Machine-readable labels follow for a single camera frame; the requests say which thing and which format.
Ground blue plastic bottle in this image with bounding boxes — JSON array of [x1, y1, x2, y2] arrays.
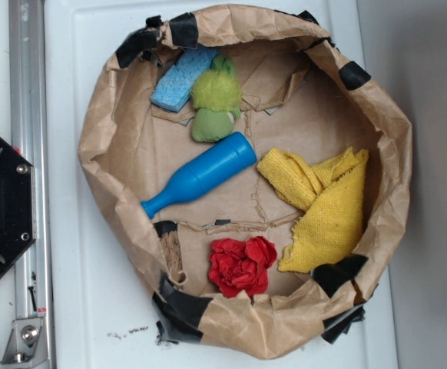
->
[[141, 132, 257, 218]]

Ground red crumpled paper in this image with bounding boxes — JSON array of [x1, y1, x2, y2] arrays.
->
[[208, 236, 277, 298]]

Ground green plush toy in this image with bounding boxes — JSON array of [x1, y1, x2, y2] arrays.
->
[[191, 55, 242, 143]]

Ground blue sponge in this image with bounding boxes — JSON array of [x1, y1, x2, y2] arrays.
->
[[151, 47, 219, 112]]

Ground yellow cloth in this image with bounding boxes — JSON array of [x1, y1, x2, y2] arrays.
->
[[257, 148, 369, 274]]

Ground white tray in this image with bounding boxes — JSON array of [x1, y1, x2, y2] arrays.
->
[[45, 1, 398, 368]]

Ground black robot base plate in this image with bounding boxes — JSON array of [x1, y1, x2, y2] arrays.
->
[[0, 137, 35, 279]]

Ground metal corner bracket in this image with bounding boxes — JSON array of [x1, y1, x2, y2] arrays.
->
[[0, 317, 48, 368]]

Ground aluminium rail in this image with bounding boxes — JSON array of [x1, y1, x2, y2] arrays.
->
[[8, 0, 58, 369]]

